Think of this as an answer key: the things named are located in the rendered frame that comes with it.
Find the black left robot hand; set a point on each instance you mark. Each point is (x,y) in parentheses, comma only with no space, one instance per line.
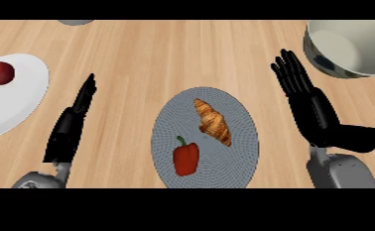
(69,126)

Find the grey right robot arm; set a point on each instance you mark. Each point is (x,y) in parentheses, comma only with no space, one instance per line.
(339,169)

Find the golden brown croissant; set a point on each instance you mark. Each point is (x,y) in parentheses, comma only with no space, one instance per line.
(215,121)

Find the dark red apple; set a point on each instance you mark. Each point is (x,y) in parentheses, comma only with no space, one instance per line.
(5,73)

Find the white plate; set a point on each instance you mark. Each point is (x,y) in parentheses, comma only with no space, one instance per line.
(23,89)

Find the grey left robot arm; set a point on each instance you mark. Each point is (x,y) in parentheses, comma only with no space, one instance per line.
(46,177)

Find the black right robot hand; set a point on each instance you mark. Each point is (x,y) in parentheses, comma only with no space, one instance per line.
(312,109)

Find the grey oval placemat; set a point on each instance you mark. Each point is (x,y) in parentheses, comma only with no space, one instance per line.
(206,139)

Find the grey round object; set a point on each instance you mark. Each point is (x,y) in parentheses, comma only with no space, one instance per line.
(75,22)

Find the white and blue bowl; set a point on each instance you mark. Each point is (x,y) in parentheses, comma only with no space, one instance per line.
(345,48)

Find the red bell pepper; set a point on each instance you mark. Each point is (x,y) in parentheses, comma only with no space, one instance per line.
(187,159)

